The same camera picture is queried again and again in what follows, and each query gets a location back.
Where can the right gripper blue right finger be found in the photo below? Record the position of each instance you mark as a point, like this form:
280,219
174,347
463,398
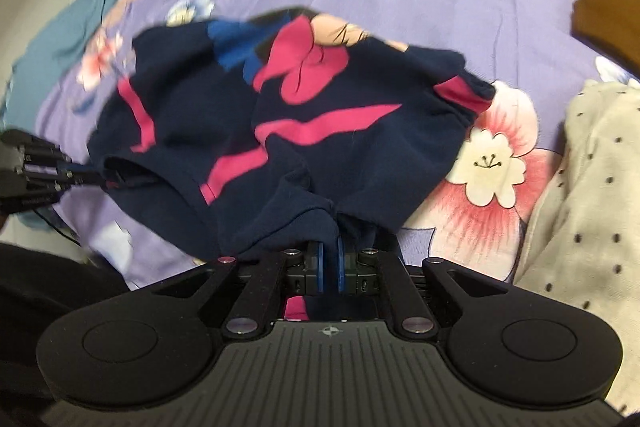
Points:
347,267

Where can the purple floral bed sheet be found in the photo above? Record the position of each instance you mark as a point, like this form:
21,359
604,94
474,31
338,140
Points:
524,46

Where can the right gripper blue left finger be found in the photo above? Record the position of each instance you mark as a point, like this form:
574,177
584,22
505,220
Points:
317,268

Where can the navy Mickey Mouse sweater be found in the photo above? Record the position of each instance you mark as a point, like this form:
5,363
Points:
241,137

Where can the cream polka dot garment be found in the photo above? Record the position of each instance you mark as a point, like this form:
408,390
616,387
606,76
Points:
582,241

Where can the teal blanket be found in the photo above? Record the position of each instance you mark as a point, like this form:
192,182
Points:
52,52

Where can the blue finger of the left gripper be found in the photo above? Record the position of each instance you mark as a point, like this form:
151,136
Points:
82,175

